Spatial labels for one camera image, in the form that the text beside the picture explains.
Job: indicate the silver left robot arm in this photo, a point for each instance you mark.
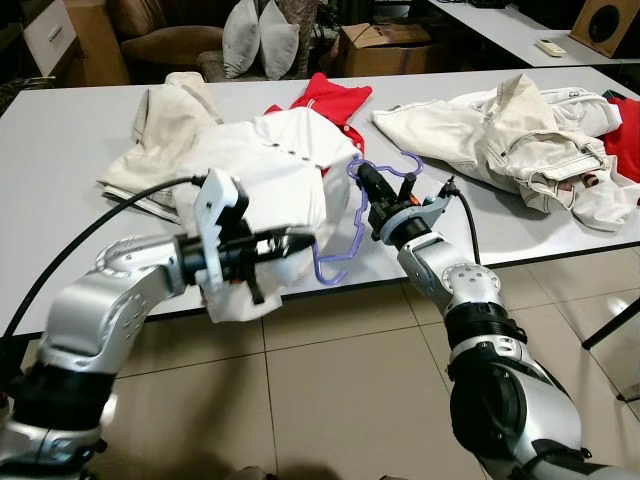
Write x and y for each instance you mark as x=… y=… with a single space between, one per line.
x=100 y=300

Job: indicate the white printed garment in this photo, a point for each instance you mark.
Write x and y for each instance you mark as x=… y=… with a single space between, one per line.
x=605 y=210

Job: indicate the white office table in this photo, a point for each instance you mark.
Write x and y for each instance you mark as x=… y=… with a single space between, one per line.
x=500 y=35

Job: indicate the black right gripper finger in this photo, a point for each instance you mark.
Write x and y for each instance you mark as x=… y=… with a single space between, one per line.
x=366 y=182
x=378 y=180

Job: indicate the white remote control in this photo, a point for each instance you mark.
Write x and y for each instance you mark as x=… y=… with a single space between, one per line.
x=551 y=47

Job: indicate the black metal table leg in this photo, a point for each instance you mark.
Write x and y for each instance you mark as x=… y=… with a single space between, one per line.
x=610 y=322

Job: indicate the white drawer unit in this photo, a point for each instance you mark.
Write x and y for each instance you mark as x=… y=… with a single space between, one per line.
x=48 y=35

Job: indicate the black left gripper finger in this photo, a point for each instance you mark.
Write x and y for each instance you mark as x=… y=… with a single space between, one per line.
x=290 y=238
x=288 y=252

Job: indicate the brown armchair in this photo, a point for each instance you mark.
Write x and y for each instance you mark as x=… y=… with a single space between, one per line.
x=165 y=40

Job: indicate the open brown cardboard box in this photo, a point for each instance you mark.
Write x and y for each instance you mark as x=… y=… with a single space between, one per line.
x=385 y=55

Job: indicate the wooden loudspeaker box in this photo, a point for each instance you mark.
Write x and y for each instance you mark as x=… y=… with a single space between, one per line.
x=600 y=22

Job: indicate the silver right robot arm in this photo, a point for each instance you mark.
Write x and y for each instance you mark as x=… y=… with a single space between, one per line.
x=500 y=400

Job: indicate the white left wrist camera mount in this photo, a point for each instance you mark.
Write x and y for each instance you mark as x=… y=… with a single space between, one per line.
x=215 y=200

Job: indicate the red polo shirt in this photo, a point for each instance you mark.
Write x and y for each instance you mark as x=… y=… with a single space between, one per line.
x=325 y=98

